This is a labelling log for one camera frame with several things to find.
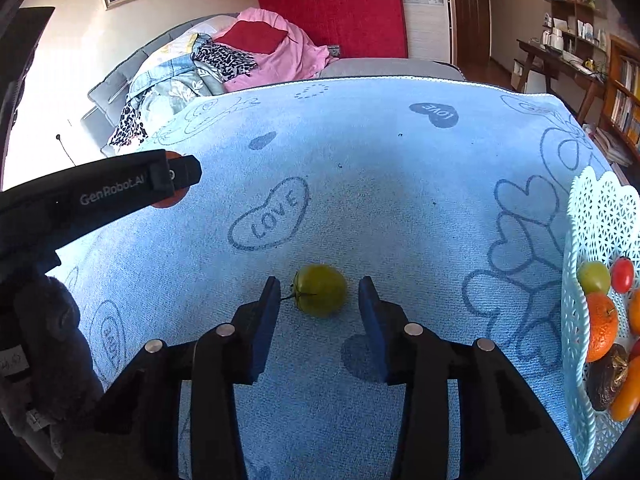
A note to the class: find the white storage box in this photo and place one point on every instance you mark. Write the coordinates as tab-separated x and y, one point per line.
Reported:
522	76

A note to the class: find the floral patterned quilt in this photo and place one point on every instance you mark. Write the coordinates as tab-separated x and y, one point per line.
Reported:
165	90

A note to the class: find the dark brown mangosteen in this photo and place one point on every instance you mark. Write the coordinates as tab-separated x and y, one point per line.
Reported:
606	375

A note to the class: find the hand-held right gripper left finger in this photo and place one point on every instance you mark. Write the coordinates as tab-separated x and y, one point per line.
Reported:
264	330

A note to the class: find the pale blue plastic lattice basket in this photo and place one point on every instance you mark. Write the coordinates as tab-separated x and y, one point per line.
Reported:
600	210

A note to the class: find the blue printed towel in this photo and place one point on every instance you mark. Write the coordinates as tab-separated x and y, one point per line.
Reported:
380	185

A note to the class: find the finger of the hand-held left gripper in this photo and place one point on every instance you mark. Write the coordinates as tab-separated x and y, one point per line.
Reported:
110	195

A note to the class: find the red mattress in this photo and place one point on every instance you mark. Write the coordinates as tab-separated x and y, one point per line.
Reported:
335	5

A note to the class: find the wooden and white wardrobe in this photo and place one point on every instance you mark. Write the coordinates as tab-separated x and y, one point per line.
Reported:
425	25

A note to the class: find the wooden bookshelf with books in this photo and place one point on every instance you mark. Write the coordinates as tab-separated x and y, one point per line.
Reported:
625	100

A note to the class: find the pale green tomato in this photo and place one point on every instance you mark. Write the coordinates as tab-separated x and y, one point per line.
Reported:
594	277

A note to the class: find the wooden desk shelf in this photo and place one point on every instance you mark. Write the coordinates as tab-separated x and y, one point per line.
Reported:
575	10

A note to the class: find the wooden desk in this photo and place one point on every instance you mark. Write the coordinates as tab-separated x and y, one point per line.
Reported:
555	62

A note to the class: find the dark wooden door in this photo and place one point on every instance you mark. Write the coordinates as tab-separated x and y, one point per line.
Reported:
470	10

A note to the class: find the grey bed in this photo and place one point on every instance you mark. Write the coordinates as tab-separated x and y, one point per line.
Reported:
390	67

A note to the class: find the red pillow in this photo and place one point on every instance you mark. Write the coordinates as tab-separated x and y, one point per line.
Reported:
250	36

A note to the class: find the pink blanket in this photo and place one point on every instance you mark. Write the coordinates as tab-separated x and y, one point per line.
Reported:
295	65

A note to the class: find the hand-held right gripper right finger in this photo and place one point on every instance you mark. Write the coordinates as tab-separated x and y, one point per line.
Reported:
375	330

